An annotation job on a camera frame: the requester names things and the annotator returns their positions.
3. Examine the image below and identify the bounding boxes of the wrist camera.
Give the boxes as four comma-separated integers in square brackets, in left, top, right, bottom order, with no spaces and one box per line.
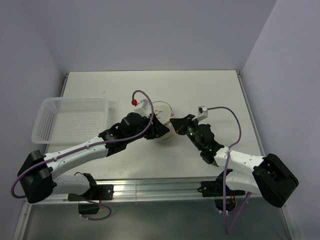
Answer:
[134,99,150,117]
[192,106,208,122]

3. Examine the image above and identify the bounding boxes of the white plastic laundry basket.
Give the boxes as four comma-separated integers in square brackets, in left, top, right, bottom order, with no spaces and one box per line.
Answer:
[31,97,109,145]

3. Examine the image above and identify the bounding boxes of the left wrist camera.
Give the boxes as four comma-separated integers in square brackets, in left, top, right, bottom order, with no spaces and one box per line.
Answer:
[134,99,150,117]

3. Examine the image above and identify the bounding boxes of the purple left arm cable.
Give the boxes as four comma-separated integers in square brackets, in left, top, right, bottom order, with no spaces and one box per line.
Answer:
[10,90,155,222]

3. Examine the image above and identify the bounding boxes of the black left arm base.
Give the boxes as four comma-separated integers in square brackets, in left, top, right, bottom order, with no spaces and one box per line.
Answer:
[67,184,114,221]

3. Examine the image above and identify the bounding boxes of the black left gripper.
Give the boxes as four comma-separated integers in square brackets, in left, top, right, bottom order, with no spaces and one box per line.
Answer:
[126,112,169,143]

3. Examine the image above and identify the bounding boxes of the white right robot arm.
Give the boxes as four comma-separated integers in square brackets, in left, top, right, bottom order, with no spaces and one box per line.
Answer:
[170,114,299,208]

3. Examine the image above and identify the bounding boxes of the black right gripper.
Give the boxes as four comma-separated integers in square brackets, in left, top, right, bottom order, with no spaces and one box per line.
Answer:
[170,114,204,151]

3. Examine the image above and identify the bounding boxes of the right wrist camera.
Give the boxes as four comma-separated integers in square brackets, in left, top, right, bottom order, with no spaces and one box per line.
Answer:
[192,106,208,122]

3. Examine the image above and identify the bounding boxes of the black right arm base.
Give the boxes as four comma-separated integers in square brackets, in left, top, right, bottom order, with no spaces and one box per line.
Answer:
[197,180,246,198]

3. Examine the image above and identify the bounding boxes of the aluminium mounting rail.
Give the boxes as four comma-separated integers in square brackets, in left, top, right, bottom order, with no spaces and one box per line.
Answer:
[23,174,287,206]

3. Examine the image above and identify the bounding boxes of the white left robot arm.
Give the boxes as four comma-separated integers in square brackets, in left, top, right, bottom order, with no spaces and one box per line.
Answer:
[17,112,170,204]

